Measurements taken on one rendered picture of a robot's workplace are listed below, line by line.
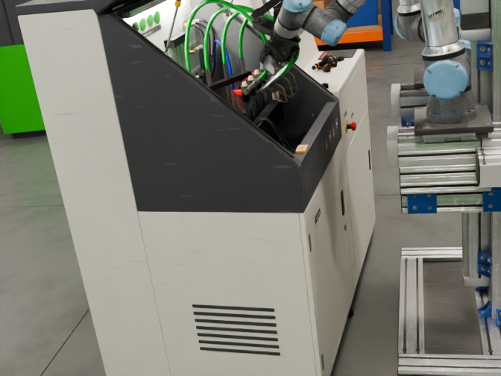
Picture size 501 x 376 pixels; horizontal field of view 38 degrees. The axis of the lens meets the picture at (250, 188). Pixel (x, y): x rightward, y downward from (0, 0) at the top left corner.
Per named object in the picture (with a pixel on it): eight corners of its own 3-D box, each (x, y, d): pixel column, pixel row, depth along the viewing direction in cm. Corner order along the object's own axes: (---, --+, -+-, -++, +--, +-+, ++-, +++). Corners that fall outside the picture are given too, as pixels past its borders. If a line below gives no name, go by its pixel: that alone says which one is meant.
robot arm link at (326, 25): (353, 19, 211) (320, 0, 212) (345, 27, 201) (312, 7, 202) (339, 42, 215) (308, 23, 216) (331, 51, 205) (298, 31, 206)
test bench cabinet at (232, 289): (325, 414, 257) (303, 213, 227) (175, 400, 275) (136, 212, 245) (355, 306, 319) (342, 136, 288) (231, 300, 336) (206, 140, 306)
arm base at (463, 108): (476, 107, 224) (476, 75, 221) (479, 122, 211) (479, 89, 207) (426, 109, 228) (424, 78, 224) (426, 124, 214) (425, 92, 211)
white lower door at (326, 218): (326, 386, 256) (307, 211, 229) (319, 385, 256) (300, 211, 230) (354, 289, 312) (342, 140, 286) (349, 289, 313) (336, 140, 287)
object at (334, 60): (335, 73, 307) (334, 60, 304) (311, 74, 310) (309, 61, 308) (344, 60, 326) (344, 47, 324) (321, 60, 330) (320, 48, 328)
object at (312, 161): (306, 207, 231) (302, 161, 225) (293, 207, 232) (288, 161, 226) (340, 140, 285) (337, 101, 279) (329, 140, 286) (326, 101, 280)
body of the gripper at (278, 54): (278, 70, 224) (288, 47, 214) (259, 51, 226) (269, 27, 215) (295, 59, 227) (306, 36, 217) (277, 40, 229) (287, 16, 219)
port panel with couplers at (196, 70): (199, 92, 279) (186, 10, 267) (191, 92, 280) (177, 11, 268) (210, 82, 290) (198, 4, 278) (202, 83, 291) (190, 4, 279)
